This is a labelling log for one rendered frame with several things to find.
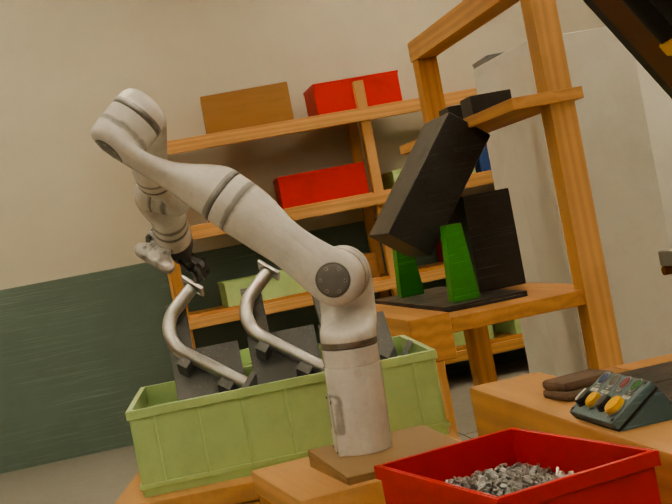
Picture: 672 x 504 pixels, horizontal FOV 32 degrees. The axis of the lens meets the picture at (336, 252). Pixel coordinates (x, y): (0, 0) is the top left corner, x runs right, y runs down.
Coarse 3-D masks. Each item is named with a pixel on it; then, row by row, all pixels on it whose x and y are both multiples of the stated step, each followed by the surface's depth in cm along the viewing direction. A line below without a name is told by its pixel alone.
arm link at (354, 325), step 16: (368, 272) 190; (368, 288) 192; (320, 304) 194; (352, 304) 192; (368, 304) 192; (336, 320) 190; (352, 320) 189; (368, 320) 190; (320, 336) 190; (336, 336) 187; (352, 336) 186; (368, 336) 187
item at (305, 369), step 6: (258, 342) 254; (258, 348) 253; (264, 348) 253; (258, 354) 256; (264, 354) 254; (270, 354) 258; (264, 360) 257; (300, 366) 251; (306, 366) 251; (300, 372) 252; (306, 372) 251; (312, 372) 254
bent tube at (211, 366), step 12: (192, 288) 261; (180, 300) 259; (168, 312) 258; (180, 312) 259; (168, 324) 256; (168, 336) 255; (180, 348) 254; (192, 360) 253; (204, 360) 253; (216, 372) 252; (228, 372) 252; (240, 384) 251
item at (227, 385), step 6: (180, 360) 252; (186, 360) 252; (180, 366) 252; (186, 366) 251; (192, 366) 254; (180, 372) 256; (186, 372) 253; (192, 372) 256; (222, 378) 250; (222, 384) 250; (228, 384) 250; (222, 390) 251; (228, 390) 249
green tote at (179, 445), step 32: (320, 352) 271; (416, 352) 251; (160, 384) 268; (288, 384) 230; (320, 384) 231; (384, 384) 232; (416, 384) 232; (128, 416) 227; (160, 416) 228; (192, 416) 229; (224, 416) 229; (256, 416) 230; (288, 416) 230; (320, 416) 231; (416, 416) 233; (160, 448) 228; (192, 448) 229; (224, 448) 229; (256, 448) 230; (288, 448) 230; (160, 480) 228; (192, 480) 229; (224, 480) 229
